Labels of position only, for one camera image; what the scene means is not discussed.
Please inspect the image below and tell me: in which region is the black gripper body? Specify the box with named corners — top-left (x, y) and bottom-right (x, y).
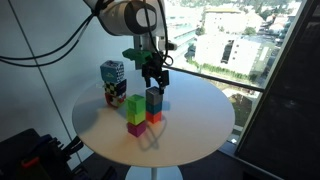
top-left (142, 53), bottom-right (169, 80)

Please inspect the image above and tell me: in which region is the grey block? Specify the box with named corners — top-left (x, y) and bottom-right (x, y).
top-left (145, 86), bottom-right (163, 105)

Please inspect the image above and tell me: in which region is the bright green block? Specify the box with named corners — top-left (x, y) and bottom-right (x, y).
top-left (126, 94), bottom-right (146, 114)

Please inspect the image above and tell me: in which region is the magenta block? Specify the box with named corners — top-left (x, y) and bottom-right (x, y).
top-left (127, 121), bottom-right (147, 137)

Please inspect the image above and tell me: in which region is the yellow-green block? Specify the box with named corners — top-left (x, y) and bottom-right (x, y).
top-left (126, 111), bottom-right (145, 125)

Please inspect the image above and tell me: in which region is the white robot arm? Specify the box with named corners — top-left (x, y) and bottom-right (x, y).
top-left (83, 0), bottom-right (172, 94)

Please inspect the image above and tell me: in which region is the teal blue block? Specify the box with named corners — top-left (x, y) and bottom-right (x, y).
top-left (146, 103), bottom-right (162, 114)

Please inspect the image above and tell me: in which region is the orange block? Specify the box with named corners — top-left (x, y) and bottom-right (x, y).
top-left (146, 112), bottom-right (162, 124)

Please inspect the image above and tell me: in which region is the black checkered middle cube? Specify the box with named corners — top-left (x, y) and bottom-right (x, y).
top-left (104, 79), bottom-right (127, 96)

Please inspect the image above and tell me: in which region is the blue patterned top cube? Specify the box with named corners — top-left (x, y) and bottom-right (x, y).
top-left (100, 60), bottom-right (124, 83)

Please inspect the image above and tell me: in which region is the grey window handrail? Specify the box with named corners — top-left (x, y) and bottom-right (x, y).
top-left (163, 65), bottom-right (265, 93)

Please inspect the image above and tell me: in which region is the orange red bottom cube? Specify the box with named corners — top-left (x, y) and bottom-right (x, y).
top-left (105, 93), bottom-right (126, 108)

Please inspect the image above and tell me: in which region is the black equipment with orange clamp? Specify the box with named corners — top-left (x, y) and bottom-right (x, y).
top-left (0, 127), bottom-right (118, 180)

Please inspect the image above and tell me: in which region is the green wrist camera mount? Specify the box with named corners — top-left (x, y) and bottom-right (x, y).
top-left (122, 48), bottom-right (152, 64)

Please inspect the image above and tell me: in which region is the white round table pedestal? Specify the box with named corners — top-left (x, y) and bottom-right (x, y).
top-left (125, 166), bottom-right (183, 180)

